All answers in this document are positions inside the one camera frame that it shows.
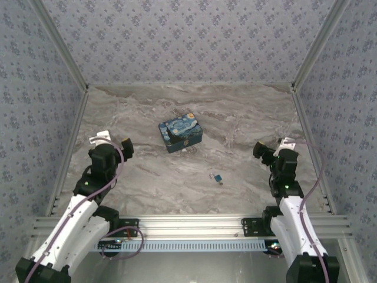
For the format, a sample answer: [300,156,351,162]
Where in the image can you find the starry night tin box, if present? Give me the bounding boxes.
[158,111,204,154]

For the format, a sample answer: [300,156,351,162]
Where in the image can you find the aluminium base beam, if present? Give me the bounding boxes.
[29,213,353,240]

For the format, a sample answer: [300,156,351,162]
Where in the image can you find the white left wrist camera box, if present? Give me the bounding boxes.
[89,130,112,146]

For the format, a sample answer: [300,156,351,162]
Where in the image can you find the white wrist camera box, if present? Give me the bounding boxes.
[89,130,112,146]
[276,137,296,150]

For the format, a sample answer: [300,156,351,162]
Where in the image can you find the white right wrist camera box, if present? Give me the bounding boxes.
[276,137,296,150]

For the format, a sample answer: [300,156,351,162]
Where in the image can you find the aluminium side rail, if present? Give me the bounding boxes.
[45,87,90,218]
[291,87,337,215]

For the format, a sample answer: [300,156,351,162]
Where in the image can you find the black mounting bracket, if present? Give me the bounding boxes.
[117,217,140,238]
[241,217,266,238]

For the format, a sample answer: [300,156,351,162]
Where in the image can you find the slotted grey cable duct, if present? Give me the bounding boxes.
[94,240,276,253]

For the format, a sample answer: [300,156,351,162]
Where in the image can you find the aluminium frame post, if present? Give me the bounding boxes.
[290,0,353,91]
[28,0,90,91]

